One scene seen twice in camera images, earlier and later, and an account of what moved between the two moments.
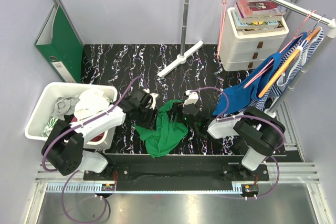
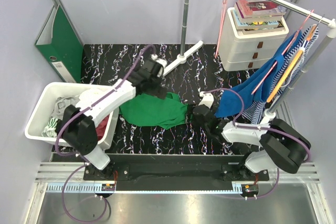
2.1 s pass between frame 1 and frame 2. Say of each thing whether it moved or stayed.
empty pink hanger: stayed
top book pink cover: stayed
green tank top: moved
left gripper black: moved
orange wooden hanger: moved
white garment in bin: stayed
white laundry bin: stayed
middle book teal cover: stayed
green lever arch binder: stayed
